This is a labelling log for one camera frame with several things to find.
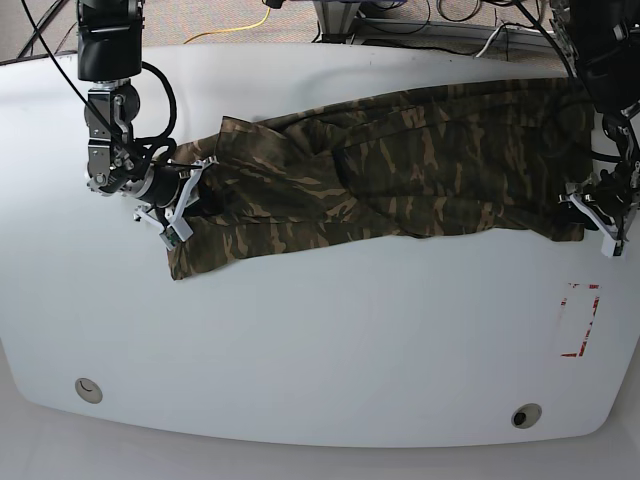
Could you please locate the left table grommet hole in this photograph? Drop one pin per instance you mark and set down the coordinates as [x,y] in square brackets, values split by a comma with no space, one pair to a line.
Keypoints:
[88,391]

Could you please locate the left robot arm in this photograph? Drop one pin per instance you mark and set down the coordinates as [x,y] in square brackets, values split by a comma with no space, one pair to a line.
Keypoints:
[600,40]

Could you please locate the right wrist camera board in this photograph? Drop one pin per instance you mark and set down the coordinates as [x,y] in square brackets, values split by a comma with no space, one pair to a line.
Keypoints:
[171,239]

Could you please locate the table grommet hole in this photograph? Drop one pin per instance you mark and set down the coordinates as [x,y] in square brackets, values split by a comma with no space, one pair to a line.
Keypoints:
[88,391]
[526,416]

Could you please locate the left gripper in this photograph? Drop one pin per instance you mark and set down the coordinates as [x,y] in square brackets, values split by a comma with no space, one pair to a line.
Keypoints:
[608,201]

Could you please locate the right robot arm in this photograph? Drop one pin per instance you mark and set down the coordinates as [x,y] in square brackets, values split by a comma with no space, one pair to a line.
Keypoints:
[109,56]

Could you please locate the aluminium frame stand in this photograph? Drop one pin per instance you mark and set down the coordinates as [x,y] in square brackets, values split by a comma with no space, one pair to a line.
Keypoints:
[438,25]

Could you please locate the camouflage t-shirt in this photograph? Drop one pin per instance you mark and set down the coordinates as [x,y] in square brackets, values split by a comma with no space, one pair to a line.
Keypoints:
[435,161]

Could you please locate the right table grommet hole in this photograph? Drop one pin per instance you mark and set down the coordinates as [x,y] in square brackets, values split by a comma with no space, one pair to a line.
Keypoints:
[526,416]

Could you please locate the red tape rectangle marking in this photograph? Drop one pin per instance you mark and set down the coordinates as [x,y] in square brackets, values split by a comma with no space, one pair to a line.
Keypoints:
[575,320]

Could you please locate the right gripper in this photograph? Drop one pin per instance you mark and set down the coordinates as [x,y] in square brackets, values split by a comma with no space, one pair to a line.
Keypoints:
[170,193]

